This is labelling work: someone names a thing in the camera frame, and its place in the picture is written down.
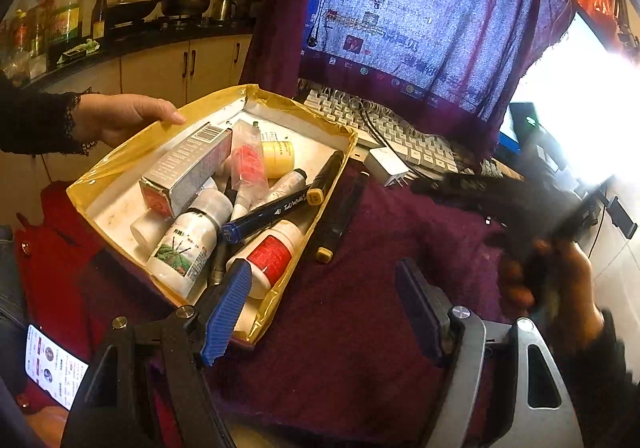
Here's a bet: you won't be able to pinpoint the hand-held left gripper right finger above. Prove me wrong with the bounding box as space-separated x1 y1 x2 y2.
395 258 586 448

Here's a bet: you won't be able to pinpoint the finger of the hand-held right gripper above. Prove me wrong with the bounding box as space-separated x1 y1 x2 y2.
410 174 493 209

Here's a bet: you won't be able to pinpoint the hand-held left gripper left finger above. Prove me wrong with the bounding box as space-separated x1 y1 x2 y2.
60 259 253 448

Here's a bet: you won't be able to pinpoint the black cylinder green ring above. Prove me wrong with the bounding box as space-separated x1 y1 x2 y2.
207 238 228 286

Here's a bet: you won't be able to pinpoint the white bottle red label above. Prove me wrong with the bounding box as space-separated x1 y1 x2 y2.
226 219 306 300

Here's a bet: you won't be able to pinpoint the white bottle green label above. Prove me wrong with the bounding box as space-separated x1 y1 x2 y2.
146 208 221 300

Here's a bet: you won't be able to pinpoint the black marker blue cap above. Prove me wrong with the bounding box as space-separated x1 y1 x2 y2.
220 188 313 246

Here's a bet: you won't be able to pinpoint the plain white bottle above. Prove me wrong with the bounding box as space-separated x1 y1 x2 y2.
130 208 173 249

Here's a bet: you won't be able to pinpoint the black marker with yellow end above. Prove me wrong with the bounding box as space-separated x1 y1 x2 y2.
306 149 346 207
315 171 371 265

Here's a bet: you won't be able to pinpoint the silver tube black cap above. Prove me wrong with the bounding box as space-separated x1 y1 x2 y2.
249 168 308 211

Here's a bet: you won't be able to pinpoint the grey carton red end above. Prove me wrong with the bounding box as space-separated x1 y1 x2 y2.
139 122 234 219

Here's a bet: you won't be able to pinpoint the red item clear package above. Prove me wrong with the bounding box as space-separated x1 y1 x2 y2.
231 120 268 209

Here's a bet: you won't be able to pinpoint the yellow jar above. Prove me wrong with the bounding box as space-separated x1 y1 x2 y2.
261 140 296 179

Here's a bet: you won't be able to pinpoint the person's right forearm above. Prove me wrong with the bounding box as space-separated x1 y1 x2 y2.
555 310 640 448

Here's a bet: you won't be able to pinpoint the person's right hand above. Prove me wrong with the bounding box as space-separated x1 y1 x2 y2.
500 240 606 354

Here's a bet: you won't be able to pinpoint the white charger plug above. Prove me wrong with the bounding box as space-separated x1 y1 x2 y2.
362 146 412 187

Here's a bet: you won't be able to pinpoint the maroon tablecloth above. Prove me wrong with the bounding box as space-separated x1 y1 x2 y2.
80 158 551 448

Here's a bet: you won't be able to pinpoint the beige keyboard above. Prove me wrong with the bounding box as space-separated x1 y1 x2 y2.
300 88 506 179

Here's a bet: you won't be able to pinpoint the black phone on stand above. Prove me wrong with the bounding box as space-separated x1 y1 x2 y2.
507 102 556 154

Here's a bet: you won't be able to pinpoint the computer monitor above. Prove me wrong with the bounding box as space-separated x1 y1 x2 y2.
497 10 640 189

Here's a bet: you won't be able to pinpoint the purple cloth over monitor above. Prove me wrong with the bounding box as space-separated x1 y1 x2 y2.
240 0 576 164

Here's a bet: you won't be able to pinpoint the smartphone with lit screen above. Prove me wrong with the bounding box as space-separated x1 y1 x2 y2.
25 324 90 411

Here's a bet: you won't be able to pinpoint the red coat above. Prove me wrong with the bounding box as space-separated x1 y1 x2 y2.
12 180 166 409

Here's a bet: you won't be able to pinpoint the cream kitchen cabinets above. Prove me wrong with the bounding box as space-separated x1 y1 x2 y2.
45 33 253 179

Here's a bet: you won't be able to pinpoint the black kitchen counter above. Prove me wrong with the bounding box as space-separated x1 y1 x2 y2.
30 18 256 89

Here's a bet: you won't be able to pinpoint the steel kettle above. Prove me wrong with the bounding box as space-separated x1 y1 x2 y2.
212 0 240 21

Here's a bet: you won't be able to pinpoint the steel pot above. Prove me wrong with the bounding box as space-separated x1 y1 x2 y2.
160 0 213 19

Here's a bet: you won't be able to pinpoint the black wok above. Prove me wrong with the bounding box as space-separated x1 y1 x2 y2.
107 0 166 26

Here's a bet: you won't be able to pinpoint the dark sauce bottle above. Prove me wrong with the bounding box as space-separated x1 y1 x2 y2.
91 0 109 40

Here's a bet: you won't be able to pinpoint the assorted condiment bottles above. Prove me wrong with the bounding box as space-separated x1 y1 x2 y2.
0 8 48 84

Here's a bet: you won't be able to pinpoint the glass oil jar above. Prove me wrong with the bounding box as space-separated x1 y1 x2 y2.
47 0 83 46

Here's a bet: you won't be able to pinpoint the black braided cable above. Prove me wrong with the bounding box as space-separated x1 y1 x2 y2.
357 100 416 164

